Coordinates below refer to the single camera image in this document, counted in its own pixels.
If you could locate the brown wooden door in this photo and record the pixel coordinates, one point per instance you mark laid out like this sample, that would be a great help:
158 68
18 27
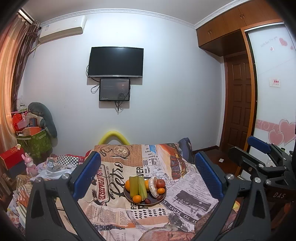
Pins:
238 102

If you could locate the white air conditioner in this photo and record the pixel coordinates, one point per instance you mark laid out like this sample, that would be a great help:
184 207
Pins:
63 28

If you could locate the red gift box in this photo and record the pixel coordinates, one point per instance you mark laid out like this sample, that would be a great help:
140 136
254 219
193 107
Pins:
12 157

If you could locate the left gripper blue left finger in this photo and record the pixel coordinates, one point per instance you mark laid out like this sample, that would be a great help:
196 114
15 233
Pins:
73 188

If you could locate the red tomato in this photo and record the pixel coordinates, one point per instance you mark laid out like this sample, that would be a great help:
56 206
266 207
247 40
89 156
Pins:
160 183

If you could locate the green storage box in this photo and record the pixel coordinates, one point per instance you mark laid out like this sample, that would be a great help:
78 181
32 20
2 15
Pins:
39 145

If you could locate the large orange with sticker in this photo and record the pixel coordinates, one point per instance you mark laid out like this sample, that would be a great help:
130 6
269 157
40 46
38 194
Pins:
127 185

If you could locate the pink rabbit toy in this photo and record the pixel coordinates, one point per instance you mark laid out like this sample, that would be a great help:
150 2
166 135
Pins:
31 168

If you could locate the dark red grape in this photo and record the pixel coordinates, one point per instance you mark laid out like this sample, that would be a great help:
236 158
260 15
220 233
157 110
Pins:
147 201

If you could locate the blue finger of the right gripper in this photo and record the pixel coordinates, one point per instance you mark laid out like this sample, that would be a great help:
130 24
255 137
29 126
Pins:
250 164
259 141

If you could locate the wooden overhead cabinet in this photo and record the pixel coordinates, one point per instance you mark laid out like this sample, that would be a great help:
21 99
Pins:
223 36

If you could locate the yellow foam tube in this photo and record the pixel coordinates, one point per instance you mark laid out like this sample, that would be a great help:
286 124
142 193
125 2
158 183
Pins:
113 135

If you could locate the large plain orange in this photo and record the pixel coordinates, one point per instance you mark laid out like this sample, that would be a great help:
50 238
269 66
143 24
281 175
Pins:
146 182

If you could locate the grey plush toy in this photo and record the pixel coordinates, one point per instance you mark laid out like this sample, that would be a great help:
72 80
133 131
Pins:
44 117

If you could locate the black wall television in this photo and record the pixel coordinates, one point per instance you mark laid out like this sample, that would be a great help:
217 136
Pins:
116 62

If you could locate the orange striped curtain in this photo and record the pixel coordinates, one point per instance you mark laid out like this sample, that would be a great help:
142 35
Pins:
17 40

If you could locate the small tangerine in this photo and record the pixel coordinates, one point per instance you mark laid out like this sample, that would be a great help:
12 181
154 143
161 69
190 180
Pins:
161 191
137 199

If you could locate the white sliding wardrobe door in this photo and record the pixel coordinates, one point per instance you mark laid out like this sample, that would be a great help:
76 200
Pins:
273 52

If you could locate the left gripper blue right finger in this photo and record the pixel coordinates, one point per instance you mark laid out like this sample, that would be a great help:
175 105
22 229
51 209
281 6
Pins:
221 188

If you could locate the small black wall monitor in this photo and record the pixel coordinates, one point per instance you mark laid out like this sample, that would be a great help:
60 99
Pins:
114 89

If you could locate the printed newspaper pattern tablecloth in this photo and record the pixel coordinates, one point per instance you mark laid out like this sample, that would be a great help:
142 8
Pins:
114 192

